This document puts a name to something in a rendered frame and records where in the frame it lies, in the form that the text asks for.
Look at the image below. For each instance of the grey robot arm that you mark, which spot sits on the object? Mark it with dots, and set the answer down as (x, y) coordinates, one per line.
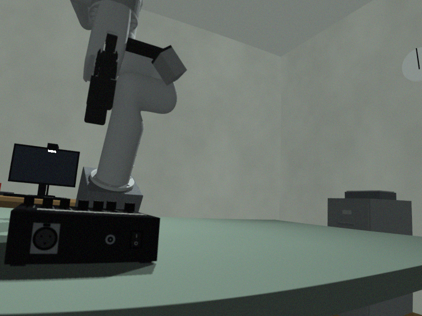
(145, 83)

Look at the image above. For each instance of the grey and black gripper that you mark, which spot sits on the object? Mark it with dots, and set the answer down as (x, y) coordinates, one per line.
(112, 22)

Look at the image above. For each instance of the black lighting desk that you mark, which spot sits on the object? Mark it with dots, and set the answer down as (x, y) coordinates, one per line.
(51, 234)

